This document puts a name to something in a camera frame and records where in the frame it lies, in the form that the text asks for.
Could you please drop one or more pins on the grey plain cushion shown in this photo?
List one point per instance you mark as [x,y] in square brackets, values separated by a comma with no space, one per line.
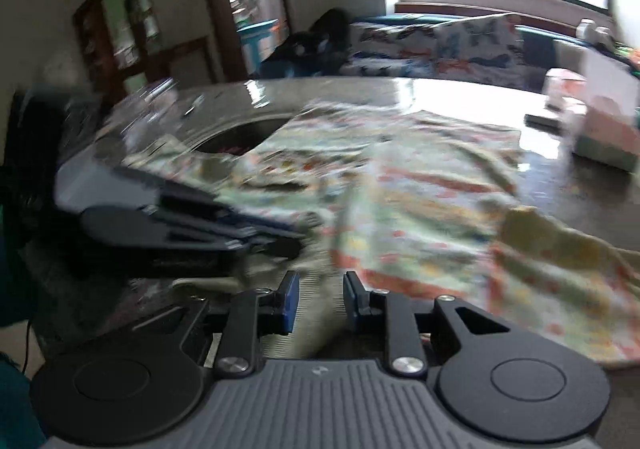
[569,55]

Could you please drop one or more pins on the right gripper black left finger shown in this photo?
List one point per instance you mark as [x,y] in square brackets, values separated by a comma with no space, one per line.
[140,381]

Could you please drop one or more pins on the small grey flat device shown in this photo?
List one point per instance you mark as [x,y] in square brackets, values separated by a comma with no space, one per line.
[548,124]

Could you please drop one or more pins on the clear plastic food container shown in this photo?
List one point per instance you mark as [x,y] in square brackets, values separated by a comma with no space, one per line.
[151,101]

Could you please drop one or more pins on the blue white cabinet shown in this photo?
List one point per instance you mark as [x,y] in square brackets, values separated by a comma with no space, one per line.
[258,41]

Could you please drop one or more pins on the pink tissue pack far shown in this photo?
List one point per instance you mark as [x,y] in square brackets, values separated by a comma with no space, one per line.
[562,86]

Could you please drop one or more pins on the butterfly print cushion upright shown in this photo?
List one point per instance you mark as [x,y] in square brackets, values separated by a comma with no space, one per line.
[485,50]

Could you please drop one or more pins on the blue sofa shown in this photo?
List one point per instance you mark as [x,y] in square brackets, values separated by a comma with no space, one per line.
[539,55]

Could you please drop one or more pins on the green patterned children's jacket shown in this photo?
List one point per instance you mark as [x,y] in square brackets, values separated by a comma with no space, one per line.
[421,205]

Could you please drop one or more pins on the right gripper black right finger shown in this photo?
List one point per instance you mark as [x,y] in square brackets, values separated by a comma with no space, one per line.
[500,380]

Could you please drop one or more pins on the butterfly print cushion lying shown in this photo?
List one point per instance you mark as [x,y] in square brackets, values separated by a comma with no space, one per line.
[391,51]

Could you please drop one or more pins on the white plush toy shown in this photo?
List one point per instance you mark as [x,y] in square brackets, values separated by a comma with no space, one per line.
[588,31]

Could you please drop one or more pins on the pink tissue pack near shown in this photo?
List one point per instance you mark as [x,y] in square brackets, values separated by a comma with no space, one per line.
[601,132]

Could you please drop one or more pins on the round black induction cooktop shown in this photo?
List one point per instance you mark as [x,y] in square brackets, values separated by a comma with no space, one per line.
[241,138]

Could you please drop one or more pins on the pink tissue pack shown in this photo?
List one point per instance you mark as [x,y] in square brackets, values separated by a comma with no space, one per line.
[601,132]
[562,86]

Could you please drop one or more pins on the dark wooden cabinet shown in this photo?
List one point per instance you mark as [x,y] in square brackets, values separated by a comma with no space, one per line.
[123,50]

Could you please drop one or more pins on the black bag on sofa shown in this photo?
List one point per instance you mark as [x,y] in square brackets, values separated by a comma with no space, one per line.
[319,51]

